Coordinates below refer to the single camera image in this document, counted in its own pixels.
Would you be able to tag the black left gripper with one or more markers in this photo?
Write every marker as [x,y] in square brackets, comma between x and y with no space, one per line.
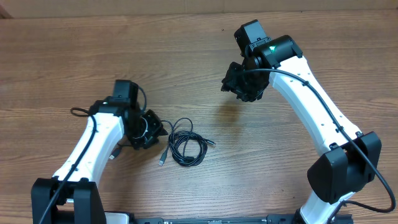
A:
[157,129]

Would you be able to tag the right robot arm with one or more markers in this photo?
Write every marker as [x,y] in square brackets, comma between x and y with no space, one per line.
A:
[347,157]

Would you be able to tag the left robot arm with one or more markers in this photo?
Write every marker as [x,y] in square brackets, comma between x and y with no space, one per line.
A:
[71,194]

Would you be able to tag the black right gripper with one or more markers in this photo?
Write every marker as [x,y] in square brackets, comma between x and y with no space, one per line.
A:
[231,85]

